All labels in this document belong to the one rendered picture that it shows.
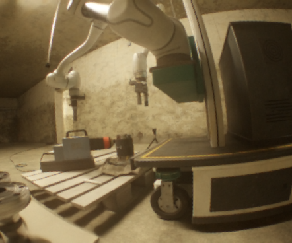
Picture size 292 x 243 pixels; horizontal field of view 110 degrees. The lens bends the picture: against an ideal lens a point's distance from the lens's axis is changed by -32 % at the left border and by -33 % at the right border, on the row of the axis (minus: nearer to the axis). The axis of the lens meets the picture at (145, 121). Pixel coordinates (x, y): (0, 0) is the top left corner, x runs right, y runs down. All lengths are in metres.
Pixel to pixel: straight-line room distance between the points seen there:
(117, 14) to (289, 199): 0.87
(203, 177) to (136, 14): 0.55
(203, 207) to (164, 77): 0.49
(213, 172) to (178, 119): 2.85
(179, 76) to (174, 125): 2.85
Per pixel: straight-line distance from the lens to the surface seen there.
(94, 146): 1.19
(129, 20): 0.47
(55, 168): 1.26
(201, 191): 0.56
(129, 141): 1.11
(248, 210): 0.64
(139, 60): 1.10
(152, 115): 3.53
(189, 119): 3.29
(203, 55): 0.74
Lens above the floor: 0.45
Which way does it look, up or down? 1 degrees up
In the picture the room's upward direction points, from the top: 5 degrees counter-clockwise
